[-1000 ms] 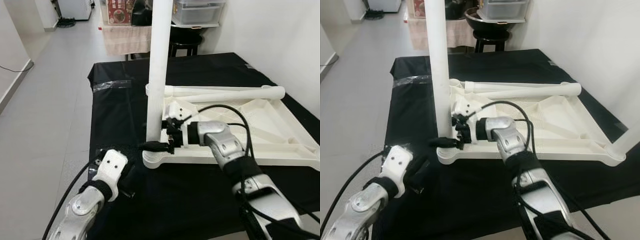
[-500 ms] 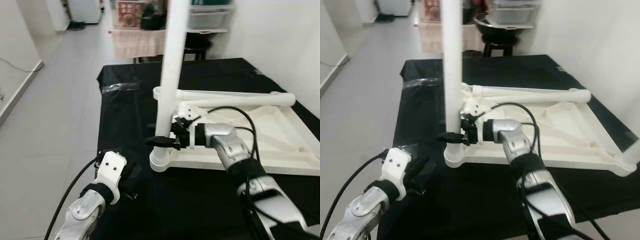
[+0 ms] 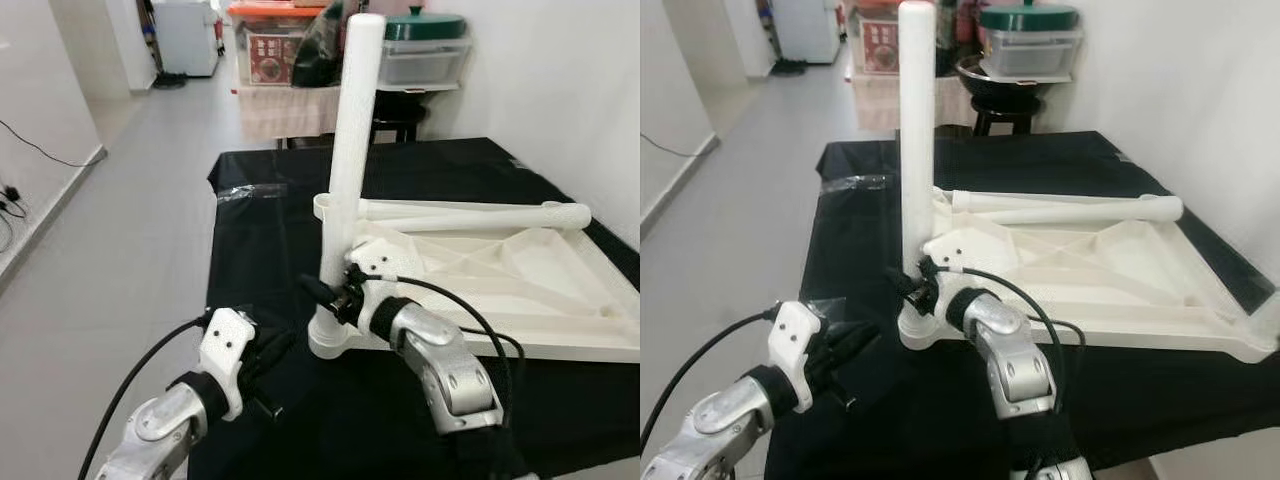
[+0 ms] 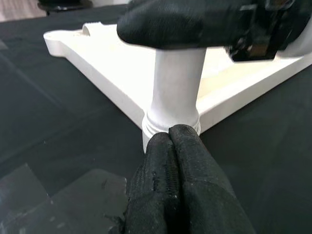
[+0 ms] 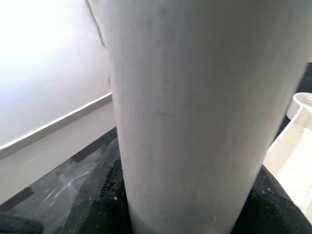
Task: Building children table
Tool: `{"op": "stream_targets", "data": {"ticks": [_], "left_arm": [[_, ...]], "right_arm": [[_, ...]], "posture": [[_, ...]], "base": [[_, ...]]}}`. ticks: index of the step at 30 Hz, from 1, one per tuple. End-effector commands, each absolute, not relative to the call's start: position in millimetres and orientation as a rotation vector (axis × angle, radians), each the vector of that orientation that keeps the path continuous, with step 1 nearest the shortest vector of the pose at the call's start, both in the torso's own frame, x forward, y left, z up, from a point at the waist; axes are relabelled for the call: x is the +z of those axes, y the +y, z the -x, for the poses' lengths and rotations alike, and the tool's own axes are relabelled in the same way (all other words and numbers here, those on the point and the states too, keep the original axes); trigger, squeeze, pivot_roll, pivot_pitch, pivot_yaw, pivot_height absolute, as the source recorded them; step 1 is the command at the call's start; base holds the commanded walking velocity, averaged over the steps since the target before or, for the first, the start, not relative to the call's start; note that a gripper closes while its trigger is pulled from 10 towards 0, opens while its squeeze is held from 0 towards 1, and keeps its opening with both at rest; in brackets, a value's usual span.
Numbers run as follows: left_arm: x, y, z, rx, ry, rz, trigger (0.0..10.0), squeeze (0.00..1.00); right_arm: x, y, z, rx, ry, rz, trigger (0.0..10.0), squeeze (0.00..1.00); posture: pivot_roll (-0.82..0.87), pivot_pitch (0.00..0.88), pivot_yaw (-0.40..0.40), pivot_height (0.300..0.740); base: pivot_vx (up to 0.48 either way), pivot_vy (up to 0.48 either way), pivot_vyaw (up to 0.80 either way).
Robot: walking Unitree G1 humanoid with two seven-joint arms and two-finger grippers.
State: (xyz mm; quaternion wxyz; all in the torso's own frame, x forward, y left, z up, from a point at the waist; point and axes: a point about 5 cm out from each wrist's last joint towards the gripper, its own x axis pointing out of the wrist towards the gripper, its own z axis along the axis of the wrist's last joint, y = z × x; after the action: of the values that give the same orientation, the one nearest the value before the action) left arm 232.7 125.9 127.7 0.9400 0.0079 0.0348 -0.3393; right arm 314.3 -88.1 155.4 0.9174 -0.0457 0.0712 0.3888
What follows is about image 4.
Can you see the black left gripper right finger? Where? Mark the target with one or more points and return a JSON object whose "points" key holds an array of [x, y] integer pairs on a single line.
{"points": [[207, 200]]}

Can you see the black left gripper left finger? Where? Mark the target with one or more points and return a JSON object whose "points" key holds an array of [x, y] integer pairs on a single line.
{"points": [[153, 195]]}

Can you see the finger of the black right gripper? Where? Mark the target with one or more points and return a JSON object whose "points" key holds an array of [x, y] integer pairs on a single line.
{"points": [[170, 22]]}

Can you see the beige cloth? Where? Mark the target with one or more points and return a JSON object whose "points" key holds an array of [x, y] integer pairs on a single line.
{"points": [[22, 14]]}

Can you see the white plastic children table top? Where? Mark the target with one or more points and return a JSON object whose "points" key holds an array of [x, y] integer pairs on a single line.
{"points": [[102, 73]]}

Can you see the black tablecloth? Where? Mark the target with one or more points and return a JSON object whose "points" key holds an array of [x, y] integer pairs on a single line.
{"points": [[61, 109]]}

